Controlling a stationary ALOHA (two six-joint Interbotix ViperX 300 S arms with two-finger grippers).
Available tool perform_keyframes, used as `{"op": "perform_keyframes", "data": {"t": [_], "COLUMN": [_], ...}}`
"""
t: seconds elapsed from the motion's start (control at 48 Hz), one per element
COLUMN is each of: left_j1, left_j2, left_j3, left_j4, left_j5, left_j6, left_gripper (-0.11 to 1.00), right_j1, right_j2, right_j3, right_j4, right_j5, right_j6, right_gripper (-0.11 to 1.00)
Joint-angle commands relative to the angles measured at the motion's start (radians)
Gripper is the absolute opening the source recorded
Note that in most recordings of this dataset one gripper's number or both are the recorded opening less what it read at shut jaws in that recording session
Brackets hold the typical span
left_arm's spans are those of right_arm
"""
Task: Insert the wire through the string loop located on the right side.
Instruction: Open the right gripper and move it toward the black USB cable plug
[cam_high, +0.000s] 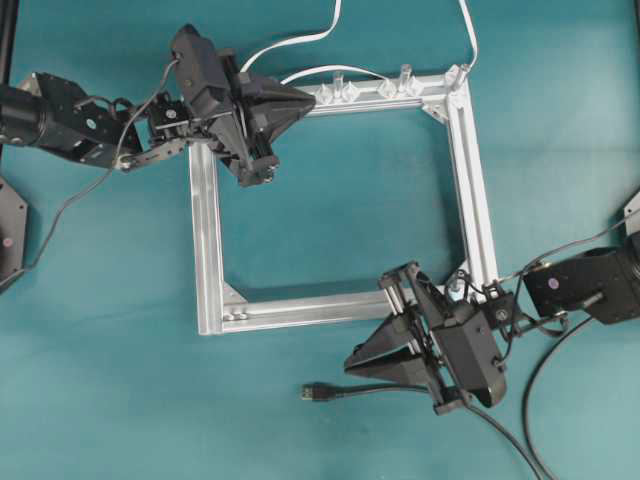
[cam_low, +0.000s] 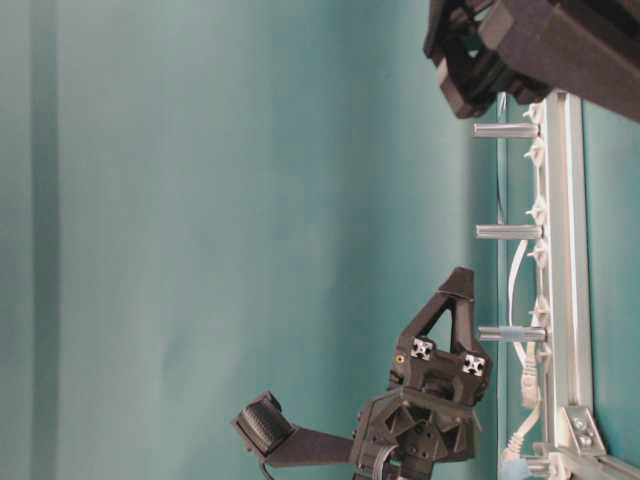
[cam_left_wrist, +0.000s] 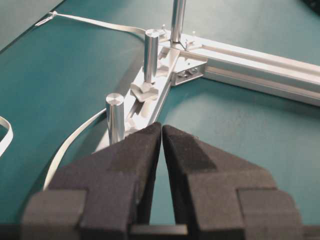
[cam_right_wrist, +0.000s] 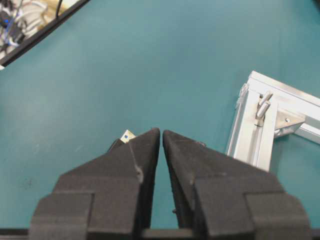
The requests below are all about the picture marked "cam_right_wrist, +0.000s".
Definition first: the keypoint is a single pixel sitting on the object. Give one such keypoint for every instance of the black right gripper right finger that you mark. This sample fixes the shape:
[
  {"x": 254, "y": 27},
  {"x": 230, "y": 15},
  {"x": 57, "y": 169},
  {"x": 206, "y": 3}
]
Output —
[{"x": 222, "y": 198}]

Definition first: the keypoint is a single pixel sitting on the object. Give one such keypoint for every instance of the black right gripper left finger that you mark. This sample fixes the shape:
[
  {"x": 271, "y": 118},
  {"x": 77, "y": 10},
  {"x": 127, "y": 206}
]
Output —
[{"x": 107, "y": 198}]

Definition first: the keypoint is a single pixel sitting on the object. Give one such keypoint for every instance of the aluminium extrusion frame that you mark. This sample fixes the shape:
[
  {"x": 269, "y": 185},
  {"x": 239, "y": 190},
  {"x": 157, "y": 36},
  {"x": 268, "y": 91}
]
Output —
[{"x": 291, "y": 111}]

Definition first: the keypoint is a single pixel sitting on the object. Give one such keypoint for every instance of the black table edge rail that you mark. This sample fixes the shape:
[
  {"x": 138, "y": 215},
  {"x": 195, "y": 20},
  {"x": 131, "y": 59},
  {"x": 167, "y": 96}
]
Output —
[{"x": 42, "y": 34}]

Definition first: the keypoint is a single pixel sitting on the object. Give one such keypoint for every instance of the white cable clip on frame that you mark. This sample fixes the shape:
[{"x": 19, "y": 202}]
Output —
[{"x": 262, "y": 107}]

